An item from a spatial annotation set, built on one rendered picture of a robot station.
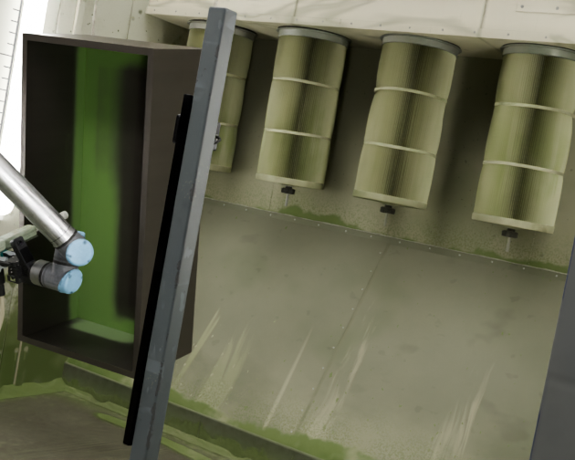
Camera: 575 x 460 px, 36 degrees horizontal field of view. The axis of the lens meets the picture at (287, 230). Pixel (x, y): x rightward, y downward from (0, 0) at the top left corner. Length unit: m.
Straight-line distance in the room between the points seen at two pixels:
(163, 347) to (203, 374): 2.14
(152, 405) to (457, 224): 2.29
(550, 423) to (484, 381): 1.75
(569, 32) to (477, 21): 0.38
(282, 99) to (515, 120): 1.12
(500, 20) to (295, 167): 1.14
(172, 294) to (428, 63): 2.11
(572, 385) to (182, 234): 0.91
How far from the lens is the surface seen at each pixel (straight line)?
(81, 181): 3.79
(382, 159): 3.82
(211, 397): 4.13
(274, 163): 4.13
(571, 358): 1.99
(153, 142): 3.12
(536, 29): 3.64
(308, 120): 4.12
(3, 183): 2.92
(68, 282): 3.11
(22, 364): 4.47
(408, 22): 3.85
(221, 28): 2.05
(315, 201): 4.43
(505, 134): 3.65
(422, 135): 3.84
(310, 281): 4.24
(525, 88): 3.64
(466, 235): 4.08
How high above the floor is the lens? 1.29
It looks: 3 degrees down
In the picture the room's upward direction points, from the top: 10 degrees clockwise
